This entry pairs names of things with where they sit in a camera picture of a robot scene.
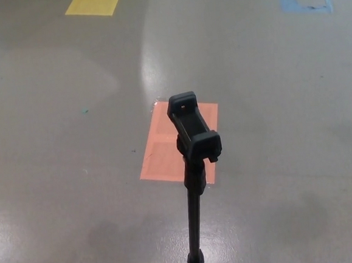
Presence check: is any black tripod phone stand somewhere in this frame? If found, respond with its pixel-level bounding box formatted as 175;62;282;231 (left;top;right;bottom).
166;87;244;263

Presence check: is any orange floor marker sheet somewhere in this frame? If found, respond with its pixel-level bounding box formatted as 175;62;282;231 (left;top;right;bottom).
134;96;224;190

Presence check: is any yellow floor marker sheet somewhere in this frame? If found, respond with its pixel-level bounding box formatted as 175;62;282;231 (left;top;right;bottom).
63;0;125;20

